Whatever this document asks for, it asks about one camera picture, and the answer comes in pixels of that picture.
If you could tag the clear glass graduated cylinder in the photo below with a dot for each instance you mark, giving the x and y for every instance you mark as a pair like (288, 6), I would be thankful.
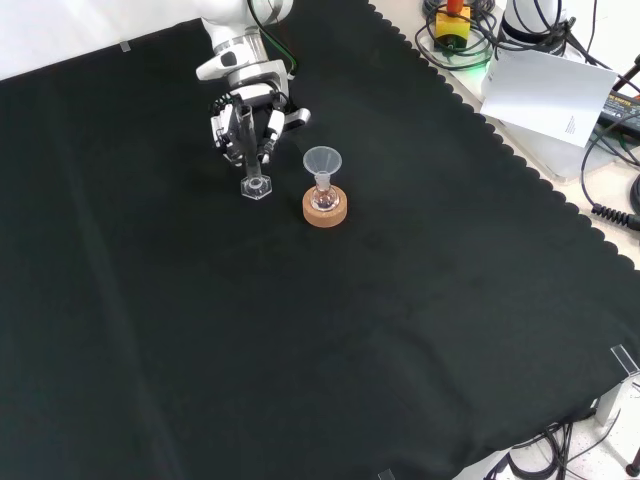
(252, 165)

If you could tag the yellow stop button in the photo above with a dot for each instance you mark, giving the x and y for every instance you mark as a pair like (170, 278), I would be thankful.
(452, 27)

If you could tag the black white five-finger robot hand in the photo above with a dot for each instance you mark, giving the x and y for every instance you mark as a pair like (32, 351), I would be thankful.
(235, 127)

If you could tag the black power adapter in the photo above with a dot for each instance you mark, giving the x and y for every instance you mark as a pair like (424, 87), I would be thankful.
(620, 110)

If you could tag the black bench cloth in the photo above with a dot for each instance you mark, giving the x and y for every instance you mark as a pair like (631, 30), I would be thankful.
(300, 310)

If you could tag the clear plastic funnel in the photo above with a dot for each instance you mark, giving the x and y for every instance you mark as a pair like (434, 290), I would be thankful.
(322, 159)

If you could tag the metal bench bracket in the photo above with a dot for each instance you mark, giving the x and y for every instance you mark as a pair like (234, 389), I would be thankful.
(622, 380)

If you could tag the clear round-bottom flask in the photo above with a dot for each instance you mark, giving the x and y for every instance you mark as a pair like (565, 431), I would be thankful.
(325, 199)

